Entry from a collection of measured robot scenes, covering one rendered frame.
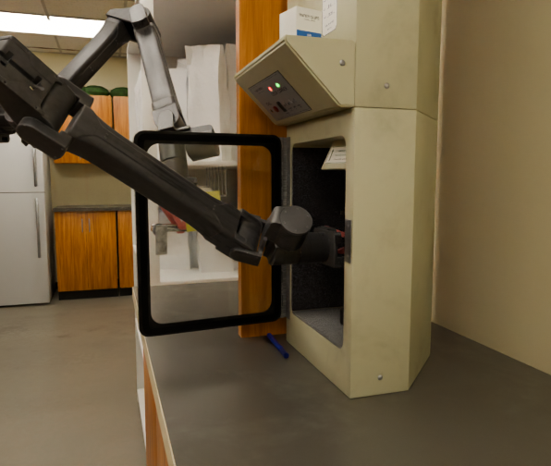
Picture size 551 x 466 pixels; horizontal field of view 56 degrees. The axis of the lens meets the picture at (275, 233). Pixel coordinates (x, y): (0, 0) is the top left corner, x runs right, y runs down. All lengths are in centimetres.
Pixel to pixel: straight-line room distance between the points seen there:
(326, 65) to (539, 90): 49
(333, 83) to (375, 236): 25
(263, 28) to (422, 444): 87
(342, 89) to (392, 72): 9
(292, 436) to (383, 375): 21
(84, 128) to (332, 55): 38
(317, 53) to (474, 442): 60
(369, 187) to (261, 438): 41
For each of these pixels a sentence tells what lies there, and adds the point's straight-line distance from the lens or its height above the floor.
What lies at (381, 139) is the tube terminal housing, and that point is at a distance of 85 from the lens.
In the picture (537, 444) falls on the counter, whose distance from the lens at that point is 84.
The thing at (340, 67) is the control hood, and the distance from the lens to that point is 83.
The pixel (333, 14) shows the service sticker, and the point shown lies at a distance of 94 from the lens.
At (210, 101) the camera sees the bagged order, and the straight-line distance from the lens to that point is 206.
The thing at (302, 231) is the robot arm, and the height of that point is 121.
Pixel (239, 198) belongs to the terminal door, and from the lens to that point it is 107.
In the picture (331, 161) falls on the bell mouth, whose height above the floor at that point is 133.
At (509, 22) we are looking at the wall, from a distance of 124.
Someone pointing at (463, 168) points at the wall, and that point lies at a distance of 130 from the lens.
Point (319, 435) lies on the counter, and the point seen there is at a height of 94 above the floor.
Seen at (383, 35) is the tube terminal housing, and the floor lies 152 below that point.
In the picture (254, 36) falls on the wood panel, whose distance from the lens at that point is 119.
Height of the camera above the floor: 130
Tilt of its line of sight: 6 degrees down
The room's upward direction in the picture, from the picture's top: straight up
